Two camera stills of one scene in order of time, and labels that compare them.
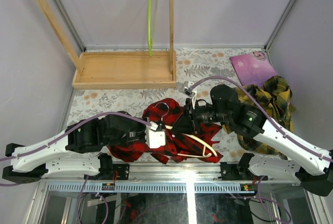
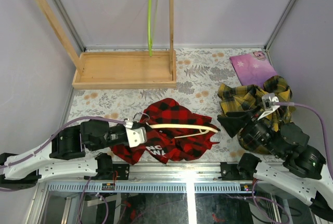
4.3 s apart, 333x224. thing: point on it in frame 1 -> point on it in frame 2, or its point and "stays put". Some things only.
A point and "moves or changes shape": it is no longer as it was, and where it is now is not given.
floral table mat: (197, 71) stays put
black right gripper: (186, 123) -> (234, 120)
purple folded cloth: (253, 69) stays put
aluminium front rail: (200, 172) stays put
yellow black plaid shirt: (275, 96) stays put
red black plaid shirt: (197, 147) moves or changes shape
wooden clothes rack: (110, 69) stays put
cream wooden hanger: (203, 155) -> (204, 129)
